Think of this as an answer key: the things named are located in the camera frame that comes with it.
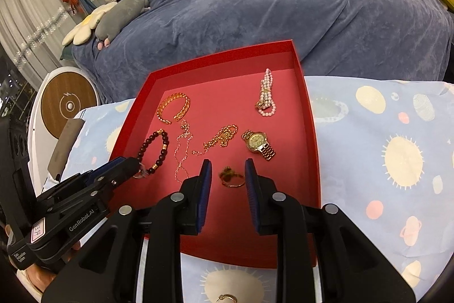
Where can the green sofa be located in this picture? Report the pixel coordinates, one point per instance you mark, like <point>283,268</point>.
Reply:
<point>66,54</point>

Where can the gold hoop earring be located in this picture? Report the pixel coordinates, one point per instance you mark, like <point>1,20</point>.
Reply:
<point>227,296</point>

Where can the brown cardboard piece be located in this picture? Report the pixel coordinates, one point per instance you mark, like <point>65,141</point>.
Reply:
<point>65,143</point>

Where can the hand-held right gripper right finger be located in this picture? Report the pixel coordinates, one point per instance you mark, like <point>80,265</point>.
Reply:
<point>251,196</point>

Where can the flower shaped cushion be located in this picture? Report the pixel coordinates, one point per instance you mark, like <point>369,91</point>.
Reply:
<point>85,28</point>

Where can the white appliance with wooden disc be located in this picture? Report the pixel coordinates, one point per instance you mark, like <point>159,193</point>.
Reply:
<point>69,106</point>

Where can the white curtain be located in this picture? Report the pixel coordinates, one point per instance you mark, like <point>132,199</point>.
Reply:
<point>32,15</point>

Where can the blue covered sofa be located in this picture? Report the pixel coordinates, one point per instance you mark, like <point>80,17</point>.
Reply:
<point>266,4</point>

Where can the grey plush toy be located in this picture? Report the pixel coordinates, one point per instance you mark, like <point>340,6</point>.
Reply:
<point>120,12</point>

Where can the printed planet tablecloth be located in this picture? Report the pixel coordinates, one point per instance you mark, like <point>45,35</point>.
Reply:
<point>372,182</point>

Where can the person's left hand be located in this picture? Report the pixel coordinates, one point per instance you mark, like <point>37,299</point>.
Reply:
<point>37,280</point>

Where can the red cardboard box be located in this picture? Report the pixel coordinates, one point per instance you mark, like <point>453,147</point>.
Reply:
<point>220,104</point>

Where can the gold wristwatch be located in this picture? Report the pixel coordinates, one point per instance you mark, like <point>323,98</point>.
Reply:
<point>256,140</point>

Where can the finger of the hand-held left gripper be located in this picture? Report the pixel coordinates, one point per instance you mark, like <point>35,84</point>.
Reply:
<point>120,173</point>
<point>110,164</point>

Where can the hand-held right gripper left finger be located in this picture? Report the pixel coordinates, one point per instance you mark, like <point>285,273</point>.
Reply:
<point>205,196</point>

